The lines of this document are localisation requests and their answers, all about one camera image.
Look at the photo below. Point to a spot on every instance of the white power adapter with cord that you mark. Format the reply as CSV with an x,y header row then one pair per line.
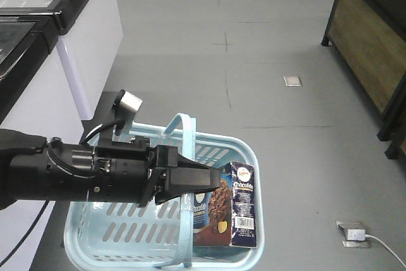
x,y
355,235

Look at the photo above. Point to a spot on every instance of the white chest freezer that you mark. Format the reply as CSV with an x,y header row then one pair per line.
x,y
36,100
89,35

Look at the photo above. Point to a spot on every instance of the far white chest freezer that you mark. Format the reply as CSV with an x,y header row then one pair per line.
x,y
89,35

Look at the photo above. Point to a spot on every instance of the dark blue Chocofello cookie box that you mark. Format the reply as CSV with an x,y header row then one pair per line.
x,y
226,216

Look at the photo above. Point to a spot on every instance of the dark wooden display stand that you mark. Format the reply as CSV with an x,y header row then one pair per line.
x,y
369,35

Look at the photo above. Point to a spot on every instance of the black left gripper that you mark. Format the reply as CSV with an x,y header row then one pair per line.
x,y
138,173

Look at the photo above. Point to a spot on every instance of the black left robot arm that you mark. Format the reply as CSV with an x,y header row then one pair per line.
x,y
40,169

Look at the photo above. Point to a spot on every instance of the metal floor outlet plate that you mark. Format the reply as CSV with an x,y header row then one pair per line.
x,y
292,81

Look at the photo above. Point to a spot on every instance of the near white chest freezer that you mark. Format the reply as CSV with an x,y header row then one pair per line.
x,y
36,100

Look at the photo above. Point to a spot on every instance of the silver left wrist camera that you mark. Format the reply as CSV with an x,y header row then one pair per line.
x,y
125,107

